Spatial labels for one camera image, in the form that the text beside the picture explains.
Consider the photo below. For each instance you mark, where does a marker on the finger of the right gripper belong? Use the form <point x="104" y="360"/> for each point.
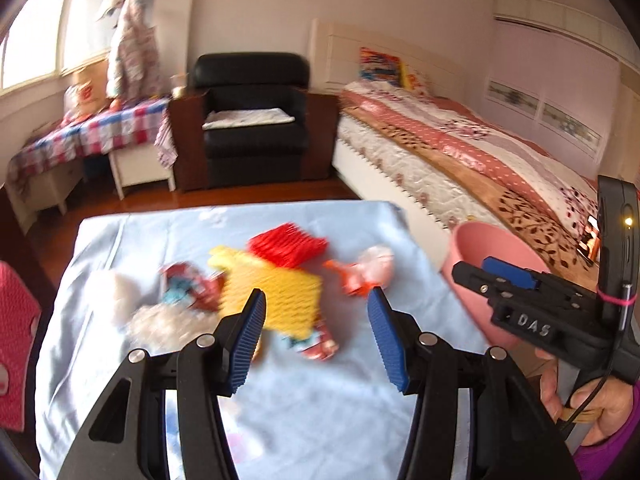
<point x="498" y="281"/>

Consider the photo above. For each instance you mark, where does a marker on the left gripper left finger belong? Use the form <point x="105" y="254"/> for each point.
<point x="211" y="366"/>

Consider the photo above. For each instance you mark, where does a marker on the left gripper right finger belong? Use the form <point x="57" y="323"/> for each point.
<point x="425" y="366"/>

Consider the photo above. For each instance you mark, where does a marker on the pink trash bucket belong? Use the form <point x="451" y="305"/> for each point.
<point x="469" y="245"/>

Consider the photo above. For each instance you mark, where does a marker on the white plastic bag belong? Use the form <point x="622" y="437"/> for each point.
<point x="158" y="328"/>

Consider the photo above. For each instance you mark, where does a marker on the red blue paper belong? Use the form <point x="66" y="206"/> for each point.
<point x="185" y="283"/>

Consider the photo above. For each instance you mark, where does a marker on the yellow foam net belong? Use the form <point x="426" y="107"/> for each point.
<point x="292" y="296"/>

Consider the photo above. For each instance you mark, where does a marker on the small red snack wrapper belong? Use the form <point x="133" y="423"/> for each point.
<point x="320" y="345"/>

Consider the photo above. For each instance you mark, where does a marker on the orange pink wrapper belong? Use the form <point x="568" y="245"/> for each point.
<point x="375" y="267"/>

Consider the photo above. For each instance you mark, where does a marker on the red foam net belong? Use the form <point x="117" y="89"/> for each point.
<point x="287" y="246"/>

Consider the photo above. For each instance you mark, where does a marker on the right hand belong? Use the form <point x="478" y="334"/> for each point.
<point x="614" y="401"/>

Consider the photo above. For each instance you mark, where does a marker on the light blue table cloth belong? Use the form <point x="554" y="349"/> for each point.
<point x="295" y="381"/>

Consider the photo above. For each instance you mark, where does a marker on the bed with floral quilt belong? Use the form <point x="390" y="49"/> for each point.
<point x="459" y="169"/>

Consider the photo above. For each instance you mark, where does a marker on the pink polka dot cushion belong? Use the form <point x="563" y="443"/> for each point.
<point x="19" y="319"/>

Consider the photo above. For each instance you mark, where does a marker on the white wardrobe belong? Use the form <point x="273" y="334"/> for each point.
<point x="563" y="79"/>

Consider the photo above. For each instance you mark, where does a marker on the yellow pillow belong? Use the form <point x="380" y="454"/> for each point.
<point x="415" y="81"/>

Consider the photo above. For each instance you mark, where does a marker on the black leather armchair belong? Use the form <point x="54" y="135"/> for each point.
<point x="254" y="127"/>

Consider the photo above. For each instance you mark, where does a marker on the white side table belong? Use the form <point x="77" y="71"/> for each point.
<point x="138" y="164"/>

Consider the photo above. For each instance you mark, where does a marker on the colourful pillow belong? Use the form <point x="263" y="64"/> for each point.
<point x="379" y="66"/>

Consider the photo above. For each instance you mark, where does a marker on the white seat cushion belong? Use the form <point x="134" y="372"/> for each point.
<point x="246" y="118"/>

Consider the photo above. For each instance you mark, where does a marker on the brown wooden side cabinet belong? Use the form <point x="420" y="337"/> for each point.
<point x="186" y="116"/>

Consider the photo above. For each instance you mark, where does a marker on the checkered tablecloth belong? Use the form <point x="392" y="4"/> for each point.
<point x="98" y="135"/>

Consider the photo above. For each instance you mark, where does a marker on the white headboard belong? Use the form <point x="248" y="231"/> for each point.
<point x="333" y="56"/>

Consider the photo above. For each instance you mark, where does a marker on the drink cup with straw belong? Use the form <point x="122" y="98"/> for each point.
<point x="179" y="84"/>

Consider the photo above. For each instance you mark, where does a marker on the brown paper shopping bag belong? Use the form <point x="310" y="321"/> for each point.
<point x="86" y="96"/>

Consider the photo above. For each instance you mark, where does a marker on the hanging floral jacket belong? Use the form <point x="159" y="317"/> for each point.
<point x="133" y="64"/>

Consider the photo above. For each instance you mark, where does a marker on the window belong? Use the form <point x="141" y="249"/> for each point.
<point x="51" y="37"/>

